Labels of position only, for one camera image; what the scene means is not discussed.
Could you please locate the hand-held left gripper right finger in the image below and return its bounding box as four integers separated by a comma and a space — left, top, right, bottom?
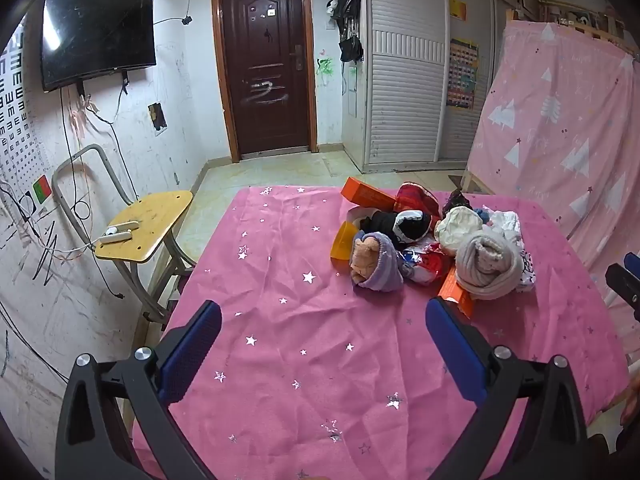
425, 296, 590, 480

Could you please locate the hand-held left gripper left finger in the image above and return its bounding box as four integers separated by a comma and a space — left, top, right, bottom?
54, 300, 223, 480

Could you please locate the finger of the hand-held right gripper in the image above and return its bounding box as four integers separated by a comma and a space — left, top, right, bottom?
605, 252, 640, 321

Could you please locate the red snack wrapper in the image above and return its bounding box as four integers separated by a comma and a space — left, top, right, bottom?
397, 242, 453, 286

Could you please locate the grey rolled sock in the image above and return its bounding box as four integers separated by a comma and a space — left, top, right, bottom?
455, 233, 526, 301

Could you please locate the purple rolled sock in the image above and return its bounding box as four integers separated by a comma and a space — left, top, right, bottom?
349, 231, 405, 293

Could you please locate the pink star tablecloth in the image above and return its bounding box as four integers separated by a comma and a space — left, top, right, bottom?
131, 185, 631, 480

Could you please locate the cream rolled sock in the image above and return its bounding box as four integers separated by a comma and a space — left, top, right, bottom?
434, 206, 485, 251

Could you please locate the black and white sock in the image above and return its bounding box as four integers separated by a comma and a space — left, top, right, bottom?
357, 210, 433, 251

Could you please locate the white patterned sock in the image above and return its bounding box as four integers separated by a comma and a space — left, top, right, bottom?
487, 210, 537, 293

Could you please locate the white power strip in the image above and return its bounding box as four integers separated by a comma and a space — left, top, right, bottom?
97, 220, 140, 245

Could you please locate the yellow wooden chair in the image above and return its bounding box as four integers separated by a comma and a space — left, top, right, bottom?
51, 144, 198, 331

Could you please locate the orange plastic cup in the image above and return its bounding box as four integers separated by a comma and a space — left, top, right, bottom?
330, 223, 361, 261

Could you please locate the red patterned sock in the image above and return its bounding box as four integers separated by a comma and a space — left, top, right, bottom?
395, 182, 441, 216

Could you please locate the pink tree-print curtain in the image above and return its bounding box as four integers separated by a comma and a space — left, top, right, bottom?
467, 20, 640, 281

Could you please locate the white slatted wardrobe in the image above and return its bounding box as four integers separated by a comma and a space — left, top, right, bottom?
362, 0, 511, 173

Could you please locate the colourful chart poster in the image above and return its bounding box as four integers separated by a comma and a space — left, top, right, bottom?
446, 37, 480, 109

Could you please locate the eye chart poster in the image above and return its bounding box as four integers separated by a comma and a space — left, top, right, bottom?
0, 25, 56, 211

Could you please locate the dark brown door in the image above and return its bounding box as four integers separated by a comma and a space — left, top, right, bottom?
211, 0, 319, 163

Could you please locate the red and green wall sticker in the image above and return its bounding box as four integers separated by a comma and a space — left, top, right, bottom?
32, 175, 53, 206

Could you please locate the black wall television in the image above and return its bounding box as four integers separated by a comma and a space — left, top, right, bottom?
41, 0, 157, 93

